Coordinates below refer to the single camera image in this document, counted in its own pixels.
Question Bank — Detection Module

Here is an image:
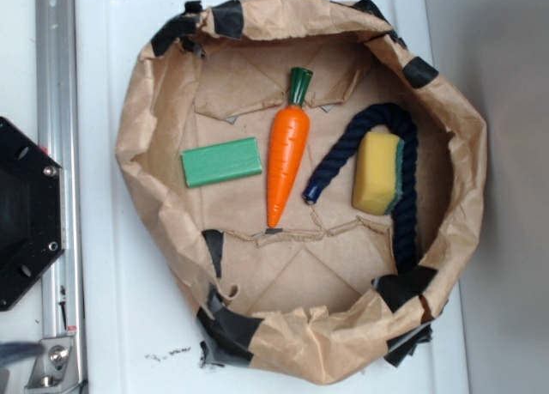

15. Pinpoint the yellow green sponge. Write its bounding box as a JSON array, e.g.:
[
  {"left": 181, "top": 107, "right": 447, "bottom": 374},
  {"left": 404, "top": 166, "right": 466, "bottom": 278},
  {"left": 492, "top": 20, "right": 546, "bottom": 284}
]
[{"left": 352, "top": 131, "right": 404, "bottom": 215}]

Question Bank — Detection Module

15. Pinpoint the aluminium rail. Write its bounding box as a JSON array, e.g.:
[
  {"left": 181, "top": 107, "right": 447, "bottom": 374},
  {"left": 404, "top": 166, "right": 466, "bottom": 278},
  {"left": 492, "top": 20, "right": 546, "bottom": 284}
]
[{"left": 36, "top": 0, "right": 88, "bottom": 393}]

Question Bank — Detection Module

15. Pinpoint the orange toy carrot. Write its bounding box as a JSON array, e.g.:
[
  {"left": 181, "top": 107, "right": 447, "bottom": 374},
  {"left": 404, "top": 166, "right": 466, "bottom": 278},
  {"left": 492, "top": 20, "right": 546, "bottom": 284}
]
[{"left": 267, "top": 67, "right": 313, "bottom": 228}]

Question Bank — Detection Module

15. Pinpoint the brown paper bag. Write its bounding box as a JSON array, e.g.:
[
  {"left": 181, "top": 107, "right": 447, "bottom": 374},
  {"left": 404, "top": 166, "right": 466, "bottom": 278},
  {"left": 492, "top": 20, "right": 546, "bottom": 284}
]
[{"left": 116, "top": 0, "right": 487, "bottom": 385}]

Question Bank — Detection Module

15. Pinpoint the dark blue rope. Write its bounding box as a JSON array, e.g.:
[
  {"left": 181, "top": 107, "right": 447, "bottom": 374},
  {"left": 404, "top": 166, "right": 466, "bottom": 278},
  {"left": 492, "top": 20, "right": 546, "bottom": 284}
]
[{"left": 302, "top": 102, "right": 420, "bottom": 275}]

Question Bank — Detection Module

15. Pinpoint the white tray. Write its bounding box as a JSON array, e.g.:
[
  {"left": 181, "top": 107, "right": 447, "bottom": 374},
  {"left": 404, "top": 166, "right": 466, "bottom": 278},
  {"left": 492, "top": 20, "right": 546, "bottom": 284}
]
[{"left": 73, "top": 0, "right": 472, "bottom": 394}]

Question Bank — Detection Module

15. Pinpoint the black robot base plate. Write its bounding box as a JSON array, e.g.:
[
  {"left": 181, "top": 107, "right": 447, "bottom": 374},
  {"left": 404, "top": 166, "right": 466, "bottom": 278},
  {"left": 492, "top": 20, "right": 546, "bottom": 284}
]
[{"left": 0, "top": 118, "right": 63, "bottom": 312}]

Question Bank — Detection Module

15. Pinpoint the green rectangular block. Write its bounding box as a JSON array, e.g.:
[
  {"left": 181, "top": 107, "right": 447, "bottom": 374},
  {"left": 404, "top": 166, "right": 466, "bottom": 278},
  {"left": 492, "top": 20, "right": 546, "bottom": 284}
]
[{"left": 181, "top": 137, "right": 262, "bottom": 188}]

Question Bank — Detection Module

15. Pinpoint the metal corner bracket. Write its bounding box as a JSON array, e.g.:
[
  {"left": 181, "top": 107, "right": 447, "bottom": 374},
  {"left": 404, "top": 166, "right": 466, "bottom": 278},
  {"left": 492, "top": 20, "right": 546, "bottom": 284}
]
[{"left": 24, "top": 336, "right": 80, "bottom": 393}]

